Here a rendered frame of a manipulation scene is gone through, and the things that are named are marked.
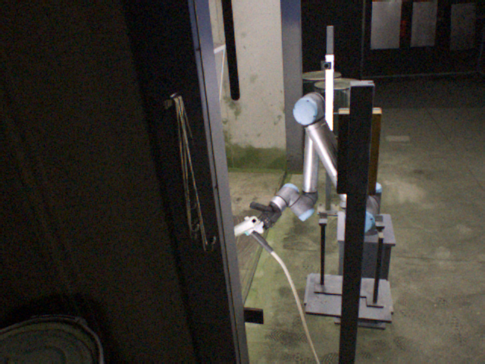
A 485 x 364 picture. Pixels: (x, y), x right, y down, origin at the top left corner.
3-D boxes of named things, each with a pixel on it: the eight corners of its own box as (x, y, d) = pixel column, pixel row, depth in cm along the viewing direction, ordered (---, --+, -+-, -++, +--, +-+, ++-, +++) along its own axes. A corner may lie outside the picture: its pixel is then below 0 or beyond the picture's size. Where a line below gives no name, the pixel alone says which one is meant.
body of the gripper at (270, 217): (270, 228, 193) (284, 213, 198) (258, 217, 193) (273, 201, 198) (264, 231, 200) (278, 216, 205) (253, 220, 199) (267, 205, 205)
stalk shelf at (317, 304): (305, 314, 140) (305, 311, 140) (310, 275, 160) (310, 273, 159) (391, 324, 133) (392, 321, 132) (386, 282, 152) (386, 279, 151)
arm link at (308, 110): (383, 214, 195) (320, 86, 180) (379, 233, 181) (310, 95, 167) (356, 222, 204) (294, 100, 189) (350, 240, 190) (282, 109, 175)
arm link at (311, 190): (308, 86, 195) (301, 199, 226) (301, 92, 185) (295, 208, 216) (330, 88, 190) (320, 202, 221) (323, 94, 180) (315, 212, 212)
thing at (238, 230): (284, 245, 183) (251, 211, 183) (278, 252, 181) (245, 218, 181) (250, 255, 227) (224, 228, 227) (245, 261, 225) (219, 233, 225)
